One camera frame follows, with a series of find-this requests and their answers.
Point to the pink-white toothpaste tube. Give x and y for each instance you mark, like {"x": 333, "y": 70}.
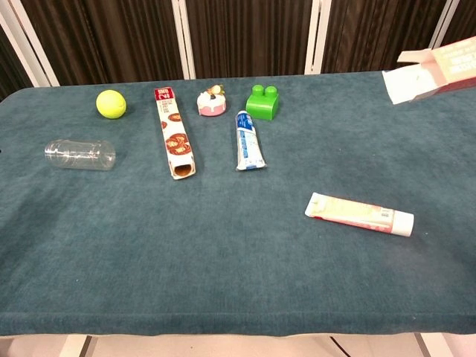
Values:
{"x": 357, "y": 213}

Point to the red Colgate toothpaste box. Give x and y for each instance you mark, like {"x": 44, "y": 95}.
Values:
{"x": 453, "y": 63}

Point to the long red-white cookie box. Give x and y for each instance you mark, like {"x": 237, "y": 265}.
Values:
{"x": 175, "y": 134}

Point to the blue-white toothpaste tube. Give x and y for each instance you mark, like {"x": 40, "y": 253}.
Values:
{"x": 248, "y": 145}

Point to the teal tablecloth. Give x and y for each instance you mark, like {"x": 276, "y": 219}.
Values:
{"x": 223, "y": 241}

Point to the green toy building block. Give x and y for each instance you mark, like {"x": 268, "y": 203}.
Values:
{"x": 262, "y": 103}

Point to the pink toy cake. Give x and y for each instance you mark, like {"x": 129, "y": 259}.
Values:
{"x": 211, "y": 102}

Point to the dark brown pleated screen panel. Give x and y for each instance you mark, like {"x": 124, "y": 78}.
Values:
{"x": 11, "y": 67}
{"x": 372, "y": 33}
{"x": 249, "y": 37}
{"x": 466, "y": 18}
{"x": 111, "y": 37}

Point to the yellow tennis ball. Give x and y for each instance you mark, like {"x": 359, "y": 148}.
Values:
{"x": 111, "y": 104}

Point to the clear plastic bottle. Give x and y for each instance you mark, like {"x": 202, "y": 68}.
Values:
{"x": 80, "y": 154}

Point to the white table leg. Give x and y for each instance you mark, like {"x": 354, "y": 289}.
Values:
{"x": 74, "y": 346}
{"x": 433, "y": 346}

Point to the white screen frame post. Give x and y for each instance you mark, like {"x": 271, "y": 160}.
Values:
{"x": 446, "y": 22}
{"x": 316, "y": 37}
{"x": 29, "y": 44}
{"x": 184, "y": 37}

